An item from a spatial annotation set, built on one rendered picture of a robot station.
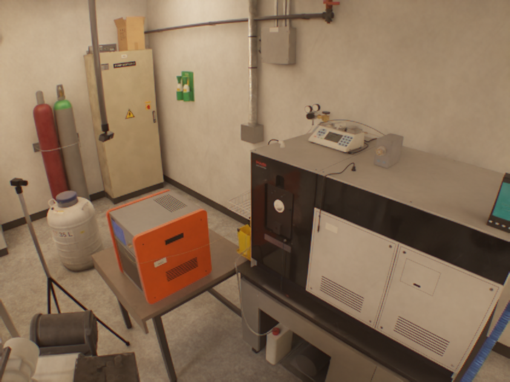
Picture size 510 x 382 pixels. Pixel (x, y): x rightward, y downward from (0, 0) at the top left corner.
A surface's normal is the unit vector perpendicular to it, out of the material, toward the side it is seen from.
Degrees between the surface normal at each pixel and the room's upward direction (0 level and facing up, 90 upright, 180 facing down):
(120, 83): 90
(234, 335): 0
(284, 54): 90
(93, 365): 6
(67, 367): 6
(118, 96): 90
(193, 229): 90
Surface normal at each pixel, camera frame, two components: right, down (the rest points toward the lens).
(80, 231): 0.68, 0.31
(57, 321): 0.15, -0.83
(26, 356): 0.69, -0.72
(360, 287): -0.71, 0.29
